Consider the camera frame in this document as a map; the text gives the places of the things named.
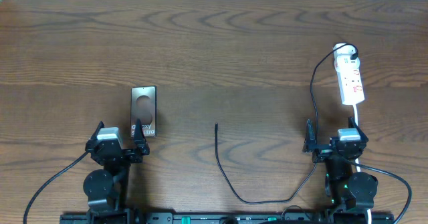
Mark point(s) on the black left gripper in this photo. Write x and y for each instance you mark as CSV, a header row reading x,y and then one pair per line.
x,y
140,143

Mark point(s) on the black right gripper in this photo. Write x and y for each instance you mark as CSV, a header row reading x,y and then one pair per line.
x,y
322,152

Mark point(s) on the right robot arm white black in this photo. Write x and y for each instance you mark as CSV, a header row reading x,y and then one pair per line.
x,y
352,192

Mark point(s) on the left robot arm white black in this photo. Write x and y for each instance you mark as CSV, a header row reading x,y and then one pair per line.
x,y
106,188

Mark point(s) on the white power strip red switches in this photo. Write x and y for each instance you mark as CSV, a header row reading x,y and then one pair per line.
x,y
346,64

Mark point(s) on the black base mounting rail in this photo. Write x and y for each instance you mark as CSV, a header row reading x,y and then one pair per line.
x,y
188,218

